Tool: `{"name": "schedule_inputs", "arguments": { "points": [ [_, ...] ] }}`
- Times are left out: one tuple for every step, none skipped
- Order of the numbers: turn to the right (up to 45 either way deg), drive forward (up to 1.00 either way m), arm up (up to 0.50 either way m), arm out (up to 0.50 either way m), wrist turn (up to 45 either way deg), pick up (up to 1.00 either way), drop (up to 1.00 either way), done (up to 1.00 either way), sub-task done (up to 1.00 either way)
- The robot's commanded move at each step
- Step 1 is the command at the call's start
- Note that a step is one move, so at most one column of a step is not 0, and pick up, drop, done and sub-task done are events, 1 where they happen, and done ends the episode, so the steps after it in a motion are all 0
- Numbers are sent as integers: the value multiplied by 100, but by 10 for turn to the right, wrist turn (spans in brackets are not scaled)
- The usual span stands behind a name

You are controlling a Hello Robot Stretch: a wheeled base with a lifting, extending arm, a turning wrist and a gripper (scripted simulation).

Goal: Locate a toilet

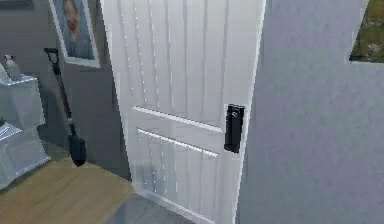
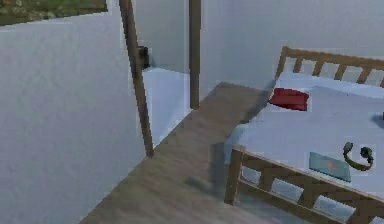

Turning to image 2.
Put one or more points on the olive green headphones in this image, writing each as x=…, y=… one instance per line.
x=356, y=164

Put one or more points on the teal book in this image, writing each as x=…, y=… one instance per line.
x=329, y=165

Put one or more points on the green framed wall picture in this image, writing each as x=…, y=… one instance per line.
x=46, y=9

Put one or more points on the brown wooden door frame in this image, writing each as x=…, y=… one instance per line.
x=138, y=83

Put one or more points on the wooden bed with white bedding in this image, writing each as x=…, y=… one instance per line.
x=310, y=130

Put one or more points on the red pillow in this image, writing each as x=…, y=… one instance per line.
x=289, y=98

